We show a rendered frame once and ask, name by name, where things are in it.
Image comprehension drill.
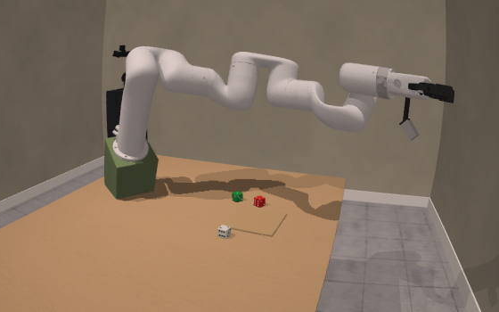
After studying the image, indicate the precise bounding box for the dark green die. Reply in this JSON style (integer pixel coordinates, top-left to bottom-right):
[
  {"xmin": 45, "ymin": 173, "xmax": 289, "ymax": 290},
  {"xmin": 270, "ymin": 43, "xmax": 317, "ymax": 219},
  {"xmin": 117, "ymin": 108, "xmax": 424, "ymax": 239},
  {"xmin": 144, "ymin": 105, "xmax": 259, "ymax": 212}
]
[{"xmin": 232, "ymin": 191, "xmax": 243, "ymax": 202}]

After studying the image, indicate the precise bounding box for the red die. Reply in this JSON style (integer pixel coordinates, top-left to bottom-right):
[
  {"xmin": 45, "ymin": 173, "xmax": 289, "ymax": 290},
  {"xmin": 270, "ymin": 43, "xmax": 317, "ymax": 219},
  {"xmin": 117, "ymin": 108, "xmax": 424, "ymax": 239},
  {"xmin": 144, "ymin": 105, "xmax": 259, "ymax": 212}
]
[{"xmin": 254, "ymin": 196, "xmax": 266, "ymax": 208}]

